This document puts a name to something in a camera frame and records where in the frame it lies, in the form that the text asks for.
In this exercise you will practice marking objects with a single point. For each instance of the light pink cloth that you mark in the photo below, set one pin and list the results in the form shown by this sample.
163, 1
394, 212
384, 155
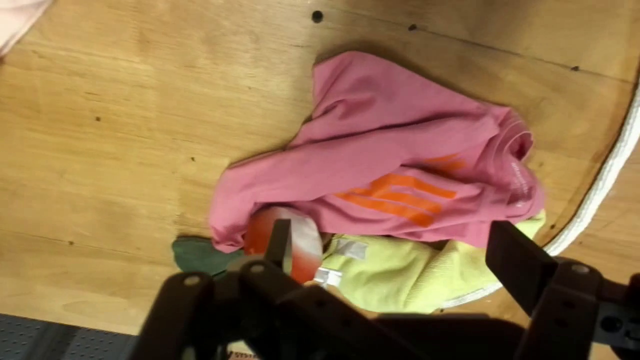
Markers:
17, 16

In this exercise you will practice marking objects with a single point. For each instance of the yellow-green towel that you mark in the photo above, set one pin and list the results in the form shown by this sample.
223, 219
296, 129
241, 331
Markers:
392, 271

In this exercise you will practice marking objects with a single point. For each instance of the orange red cloth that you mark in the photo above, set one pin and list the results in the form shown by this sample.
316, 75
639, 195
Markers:
303, 248

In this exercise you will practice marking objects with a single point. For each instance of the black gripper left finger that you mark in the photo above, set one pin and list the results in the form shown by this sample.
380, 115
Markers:
278, 243

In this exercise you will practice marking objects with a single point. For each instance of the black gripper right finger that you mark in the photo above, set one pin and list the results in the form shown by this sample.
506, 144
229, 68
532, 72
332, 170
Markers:
522, 268

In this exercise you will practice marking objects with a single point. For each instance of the dark green cloth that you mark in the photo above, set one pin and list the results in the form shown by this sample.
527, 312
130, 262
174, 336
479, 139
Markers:
198, 254

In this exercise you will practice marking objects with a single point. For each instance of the magenta pink shirt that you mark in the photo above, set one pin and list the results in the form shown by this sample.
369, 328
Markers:
388, 152

